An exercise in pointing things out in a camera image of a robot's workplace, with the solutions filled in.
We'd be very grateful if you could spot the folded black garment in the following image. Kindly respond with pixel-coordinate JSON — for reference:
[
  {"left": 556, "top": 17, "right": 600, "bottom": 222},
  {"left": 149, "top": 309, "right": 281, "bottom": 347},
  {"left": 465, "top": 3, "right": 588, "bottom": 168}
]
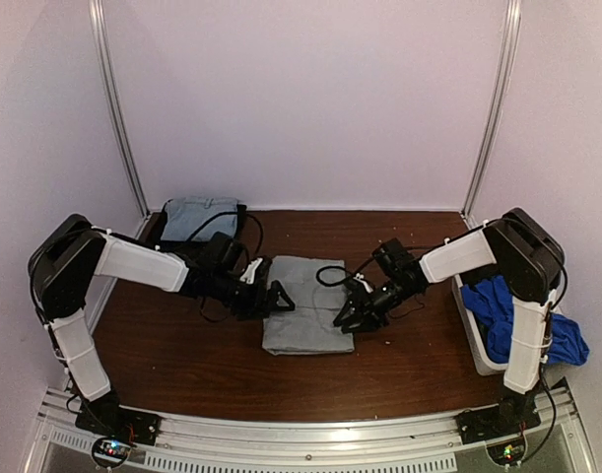
[{"left": 140, "top": 204, "right": 247, "bottom": 249}]

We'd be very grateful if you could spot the grey polo shirt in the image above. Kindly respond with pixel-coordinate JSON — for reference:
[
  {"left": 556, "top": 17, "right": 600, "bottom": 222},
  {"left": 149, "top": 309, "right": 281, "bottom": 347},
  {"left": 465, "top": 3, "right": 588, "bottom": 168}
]
[{"left": 262, "top": 255, "right": 355, "bottom": 356}]

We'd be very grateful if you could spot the blue garment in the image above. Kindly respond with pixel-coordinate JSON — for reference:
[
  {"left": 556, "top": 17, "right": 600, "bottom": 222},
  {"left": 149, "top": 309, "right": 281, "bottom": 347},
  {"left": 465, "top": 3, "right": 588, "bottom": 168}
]
[{"left": 460, "top": 275, "right": 590, "bottom": 366}]

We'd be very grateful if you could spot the white laundry basket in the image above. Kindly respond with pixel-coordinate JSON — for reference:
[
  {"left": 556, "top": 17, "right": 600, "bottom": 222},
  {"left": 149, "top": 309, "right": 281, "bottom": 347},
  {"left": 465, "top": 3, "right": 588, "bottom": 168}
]
[{"left": 451, "top": 273, "right": 563, "bottom": 377}]

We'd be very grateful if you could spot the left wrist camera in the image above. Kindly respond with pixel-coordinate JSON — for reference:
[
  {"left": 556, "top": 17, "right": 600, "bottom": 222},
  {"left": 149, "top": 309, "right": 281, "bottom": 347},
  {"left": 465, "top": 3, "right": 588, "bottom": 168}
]
[{"left": 239, "top": 256, "right": 272, "bottom": 285}]

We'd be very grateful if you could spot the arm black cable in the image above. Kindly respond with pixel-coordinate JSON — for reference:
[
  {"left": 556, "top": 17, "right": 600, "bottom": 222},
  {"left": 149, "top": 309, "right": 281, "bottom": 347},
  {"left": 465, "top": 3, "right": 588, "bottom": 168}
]
[
  {"left": 186, "top": 211, "right": 265, "bottom": 257},
  {"left": 313, "top": 265, "right": 361, "bottom": 290}
]

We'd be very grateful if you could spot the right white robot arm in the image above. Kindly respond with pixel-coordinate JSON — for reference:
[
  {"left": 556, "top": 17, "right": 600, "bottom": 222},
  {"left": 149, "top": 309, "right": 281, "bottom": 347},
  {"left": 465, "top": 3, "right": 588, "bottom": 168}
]
[{"left": 334, "top": 207, "right": 565, "bottom": 397}]

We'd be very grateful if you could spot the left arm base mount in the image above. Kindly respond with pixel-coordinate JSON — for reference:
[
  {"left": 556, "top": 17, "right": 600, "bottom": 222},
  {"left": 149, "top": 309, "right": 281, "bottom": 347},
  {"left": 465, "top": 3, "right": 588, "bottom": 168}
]
[{"left": 75, "top": 404, "right": 162, "bottom": 445}]

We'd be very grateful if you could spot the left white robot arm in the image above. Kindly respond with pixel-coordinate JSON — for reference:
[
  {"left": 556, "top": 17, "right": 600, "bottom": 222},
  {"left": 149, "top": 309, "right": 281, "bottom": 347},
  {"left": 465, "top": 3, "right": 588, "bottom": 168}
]
[{"left": 28, "top": 214, "right": 296, "bottom": 438}]

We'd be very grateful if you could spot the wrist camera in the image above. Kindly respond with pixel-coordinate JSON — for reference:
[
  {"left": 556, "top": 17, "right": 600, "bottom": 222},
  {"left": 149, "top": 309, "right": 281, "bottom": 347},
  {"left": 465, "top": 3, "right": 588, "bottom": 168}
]
[
  {"left": 239, "top": 256, "right": 272, "bottom": 285},
  {"left": 353, "top": 273, "right": 374, "bottom": 294}
]

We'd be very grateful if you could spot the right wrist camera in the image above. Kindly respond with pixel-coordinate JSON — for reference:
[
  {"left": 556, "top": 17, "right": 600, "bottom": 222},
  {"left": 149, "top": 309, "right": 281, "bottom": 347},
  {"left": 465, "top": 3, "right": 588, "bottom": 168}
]
[{"left": 353, "top": 273, "right": 374, "bottom": 294}]

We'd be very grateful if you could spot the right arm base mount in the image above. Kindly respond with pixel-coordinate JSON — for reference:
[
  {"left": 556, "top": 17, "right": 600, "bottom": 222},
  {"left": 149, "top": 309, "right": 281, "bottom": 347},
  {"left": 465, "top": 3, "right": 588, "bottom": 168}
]
[{"left": 455, "top": 401, "right": 541, "bottom": 444}]

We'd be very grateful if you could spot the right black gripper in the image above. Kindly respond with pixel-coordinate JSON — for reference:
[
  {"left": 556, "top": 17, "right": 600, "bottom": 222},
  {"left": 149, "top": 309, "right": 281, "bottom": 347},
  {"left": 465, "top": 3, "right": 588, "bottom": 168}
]
[{"left": 335, "top": 278, "right": 417, "bottom": 334}]

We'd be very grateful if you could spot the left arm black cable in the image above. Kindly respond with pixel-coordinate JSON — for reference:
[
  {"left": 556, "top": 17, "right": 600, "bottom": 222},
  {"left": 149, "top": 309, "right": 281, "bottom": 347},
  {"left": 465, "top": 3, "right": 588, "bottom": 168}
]
[{"left": 186, "top": 211, "right": 265, "bottom": 257}]

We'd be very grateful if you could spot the front aluminium rail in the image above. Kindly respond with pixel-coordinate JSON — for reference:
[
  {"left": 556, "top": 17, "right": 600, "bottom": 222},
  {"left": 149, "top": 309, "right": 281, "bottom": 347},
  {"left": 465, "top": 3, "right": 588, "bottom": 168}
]
[{"left": 33, "top": 386, "right": 585, "bottom": 473}]

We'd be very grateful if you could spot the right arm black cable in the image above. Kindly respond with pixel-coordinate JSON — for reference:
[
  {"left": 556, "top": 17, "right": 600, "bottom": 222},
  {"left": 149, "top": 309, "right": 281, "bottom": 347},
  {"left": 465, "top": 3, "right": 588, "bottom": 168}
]
[{"left": 313, "top": 265, "right": 361, "bottom": 290}]

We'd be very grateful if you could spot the left aluminium frame post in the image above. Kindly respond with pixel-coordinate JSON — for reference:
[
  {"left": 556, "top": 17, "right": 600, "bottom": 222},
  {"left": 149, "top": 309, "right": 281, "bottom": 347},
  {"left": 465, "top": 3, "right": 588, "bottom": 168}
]
[{"left": 88, "top": 0, "right": 151, "bottom": 218}]

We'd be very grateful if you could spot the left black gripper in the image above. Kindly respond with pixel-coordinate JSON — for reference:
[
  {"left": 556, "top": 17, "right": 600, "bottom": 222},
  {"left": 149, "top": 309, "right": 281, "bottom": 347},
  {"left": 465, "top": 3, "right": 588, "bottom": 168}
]
[{"left": 211, "top": 271, "right": 295, "bottom": 321}]

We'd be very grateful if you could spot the aluminium frame post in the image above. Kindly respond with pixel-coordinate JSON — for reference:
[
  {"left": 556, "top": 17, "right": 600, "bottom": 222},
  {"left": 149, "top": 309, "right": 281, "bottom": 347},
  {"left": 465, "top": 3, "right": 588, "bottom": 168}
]
[
  {"left": 88, "top": 0, "right": 151, "bottom": 218},
  {"left": 461, "top": 0, "right": 522, "bottom": 225}
]

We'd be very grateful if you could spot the right aluminium frame post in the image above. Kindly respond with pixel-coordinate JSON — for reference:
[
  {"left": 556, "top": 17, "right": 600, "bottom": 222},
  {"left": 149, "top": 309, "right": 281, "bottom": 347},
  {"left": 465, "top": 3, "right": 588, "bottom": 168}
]
[{"left": 461, "top": 0, "right": 522, "bottom": 225}]

